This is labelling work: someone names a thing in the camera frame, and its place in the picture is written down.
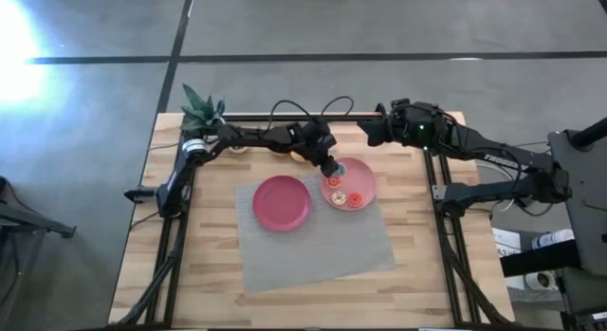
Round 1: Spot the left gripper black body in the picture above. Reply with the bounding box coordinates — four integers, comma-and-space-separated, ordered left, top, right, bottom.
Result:
296, 118, 338, 164

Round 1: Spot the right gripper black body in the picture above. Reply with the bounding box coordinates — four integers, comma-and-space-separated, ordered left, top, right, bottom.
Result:
391, 102, 432, 150

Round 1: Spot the light pink plate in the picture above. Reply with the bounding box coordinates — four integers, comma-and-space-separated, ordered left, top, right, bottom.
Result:
319, 156, 378, 211

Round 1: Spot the dark pink plate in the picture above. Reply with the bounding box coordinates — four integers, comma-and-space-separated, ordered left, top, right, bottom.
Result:
251, 175, 313, 233

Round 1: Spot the grey mesh mat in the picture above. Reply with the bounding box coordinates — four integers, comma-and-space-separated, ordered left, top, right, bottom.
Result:
234, 174, 397, 294

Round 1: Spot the green snake plant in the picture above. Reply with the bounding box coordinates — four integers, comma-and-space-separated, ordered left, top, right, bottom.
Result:
179, 83, 227, 133

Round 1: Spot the white labelled box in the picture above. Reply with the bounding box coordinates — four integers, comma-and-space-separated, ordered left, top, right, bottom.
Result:
491, 226, 523, 259

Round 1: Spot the white bottle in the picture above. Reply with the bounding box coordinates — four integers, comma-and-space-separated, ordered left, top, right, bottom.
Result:
530, 229, 576, 250

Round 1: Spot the black shelf bar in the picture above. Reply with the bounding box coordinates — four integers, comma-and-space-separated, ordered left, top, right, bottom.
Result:
500, 240, 582, 278

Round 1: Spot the grey metal stand panel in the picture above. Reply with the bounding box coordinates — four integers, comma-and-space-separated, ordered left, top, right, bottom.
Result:
547, 117, 607, 278

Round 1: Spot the white tape roll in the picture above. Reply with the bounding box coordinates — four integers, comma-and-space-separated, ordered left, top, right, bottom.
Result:
524, 270, 556, 292

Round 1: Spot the black tripod stand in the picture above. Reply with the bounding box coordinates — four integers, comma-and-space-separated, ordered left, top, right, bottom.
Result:
0, 176, 77, 240

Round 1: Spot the black cable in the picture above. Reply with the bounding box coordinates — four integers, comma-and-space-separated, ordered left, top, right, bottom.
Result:
320, 95, 356, 121
267, 99, 320, 133

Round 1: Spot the black aluminium table frame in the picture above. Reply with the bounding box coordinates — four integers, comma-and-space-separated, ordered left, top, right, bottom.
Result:
111, 111, 516, 330

